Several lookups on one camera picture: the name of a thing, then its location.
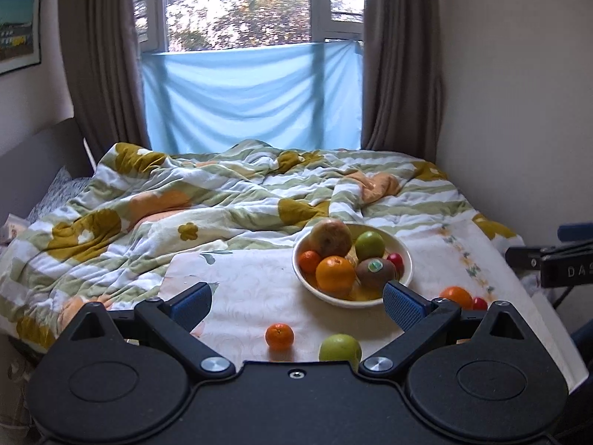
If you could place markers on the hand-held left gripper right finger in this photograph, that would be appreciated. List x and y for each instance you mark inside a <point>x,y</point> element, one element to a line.
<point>405,307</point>

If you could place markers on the large brownish pear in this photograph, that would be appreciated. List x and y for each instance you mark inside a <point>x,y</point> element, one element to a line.
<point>330,237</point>

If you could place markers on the blue patterned pillow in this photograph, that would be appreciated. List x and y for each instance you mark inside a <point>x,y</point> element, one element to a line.
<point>55,192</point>

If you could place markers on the red cherry tomato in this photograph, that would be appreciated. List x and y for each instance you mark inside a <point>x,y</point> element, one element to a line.
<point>480,304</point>
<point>396,262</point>

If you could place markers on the framed wall picture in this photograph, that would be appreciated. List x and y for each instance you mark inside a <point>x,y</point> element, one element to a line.
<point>18,28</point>

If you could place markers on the floral striped quilt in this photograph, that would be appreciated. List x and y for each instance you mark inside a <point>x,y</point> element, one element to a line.
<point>139,222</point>

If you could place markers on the large orange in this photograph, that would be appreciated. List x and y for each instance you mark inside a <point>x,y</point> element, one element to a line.
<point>335,276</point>

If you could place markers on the small mandarin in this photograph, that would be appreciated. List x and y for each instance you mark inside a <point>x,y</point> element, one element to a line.
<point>309,262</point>
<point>279,337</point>

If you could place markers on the grey bed headboard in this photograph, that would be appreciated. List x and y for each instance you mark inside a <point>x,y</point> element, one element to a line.
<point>41,157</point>

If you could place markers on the white framed window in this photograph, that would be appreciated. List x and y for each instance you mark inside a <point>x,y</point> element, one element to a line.
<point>319,0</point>

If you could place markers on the white wall socket box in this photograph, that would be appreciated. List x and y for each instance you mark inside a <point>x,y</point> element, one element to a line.
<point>11,228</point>

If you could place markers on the cream ceramic bowl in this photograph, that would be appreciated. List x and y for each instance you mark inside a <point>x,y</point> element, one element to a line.
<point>305,289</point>

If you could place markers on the light blue window cloth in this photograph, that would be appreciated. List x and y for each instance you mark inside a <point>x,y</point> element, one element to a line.
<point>250,97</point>

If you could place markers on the white floral tablecloth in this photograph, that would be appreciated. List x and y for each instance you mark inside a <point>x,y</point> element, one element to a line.
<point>259,287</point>

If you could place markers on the green apple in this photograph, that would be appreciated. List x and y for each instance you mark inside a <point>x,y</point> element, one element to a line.
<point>339,347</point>
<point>369,245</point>

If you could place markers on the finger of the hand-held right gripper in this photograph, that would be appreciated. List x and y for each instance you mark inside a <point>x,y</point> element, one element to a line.
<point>577,232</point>
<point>523,257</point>

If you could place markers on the medium orange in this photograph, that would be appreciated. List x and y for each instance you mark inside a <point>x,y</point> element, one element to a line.
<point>456,296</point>

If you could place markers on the kiwi with green sticker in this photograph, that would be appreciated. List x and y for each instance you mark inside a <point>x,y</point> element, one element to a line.
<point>373,273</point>

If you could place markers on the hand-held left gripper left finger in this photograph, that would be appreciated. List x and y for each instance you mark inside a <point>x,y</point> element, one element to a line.
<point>192,307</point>

